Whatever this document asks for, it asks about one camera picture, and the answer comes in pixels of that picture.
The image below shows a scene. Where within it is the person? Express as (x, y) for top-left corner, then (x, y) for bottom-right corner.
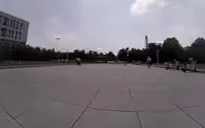
(146, 55), (153, 69)
(75, 57), (83, 66)

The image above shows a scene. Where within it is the tall lamp pole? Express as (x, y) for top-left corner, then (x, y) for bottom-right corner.
(54, 36), (62, 53)

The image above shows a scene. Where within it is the tall narrow tower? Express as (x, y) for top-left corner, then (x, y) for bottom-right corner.
(144, 34), (149, 50)

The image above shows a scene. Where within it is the row of dark trees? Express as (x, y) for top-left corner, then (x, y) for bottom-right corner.
(0, 43), (117, 64)
(116, 36), (205, 65)

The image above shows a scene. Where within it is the group of people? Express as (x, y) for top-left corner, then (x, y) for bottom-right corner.
(165, 57), (199, 73)

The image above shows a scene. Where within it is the pale multi-storey building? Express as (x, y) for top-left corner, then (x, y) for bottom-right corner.
(0, 7), (30, 49)

